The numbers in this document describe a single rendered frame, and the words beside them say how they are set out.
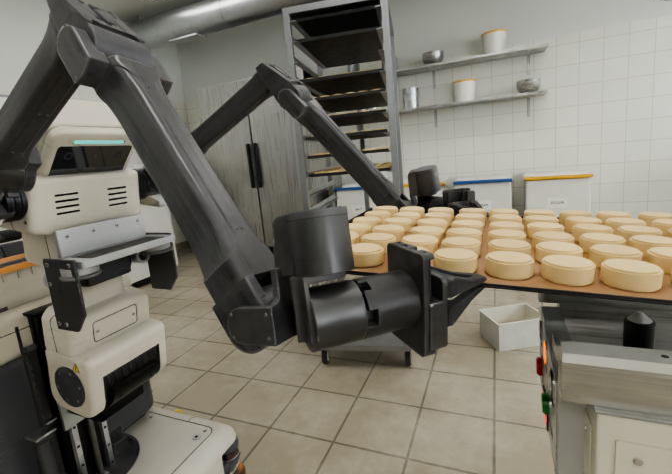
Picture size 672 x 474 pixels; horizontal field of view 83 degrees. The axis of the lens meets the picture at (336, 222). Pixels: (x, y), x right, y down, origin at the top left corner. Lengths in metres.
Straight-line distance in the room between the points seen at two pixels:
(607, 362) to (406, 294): 0.24
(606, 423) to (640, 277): 0.17
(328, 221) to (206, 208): 0.14
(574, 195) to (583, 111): 1.02
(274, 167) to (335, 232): 4.02
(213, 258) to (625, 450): 0.48
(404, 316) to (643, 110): 4.52
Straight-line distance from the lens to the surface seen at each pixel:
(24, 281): 1.35
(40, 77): 0.69
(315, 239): 0.33
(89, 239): 1.04
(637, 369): 0.53
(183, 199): 0.43
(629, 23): 4.86
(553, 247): 0.53
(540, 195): 4.02
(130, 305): 1.15
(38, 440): 1.33
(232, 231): 0.40
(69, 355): 1.11
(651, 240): 0.61
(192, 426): 1.54
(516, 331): 2.37
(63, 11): 0.62
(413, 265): 0.37
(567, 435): 0.62
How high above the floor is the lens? 1.14
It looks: 10 degrees down
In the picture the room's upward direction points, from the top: 5 degrees counter-clockwise
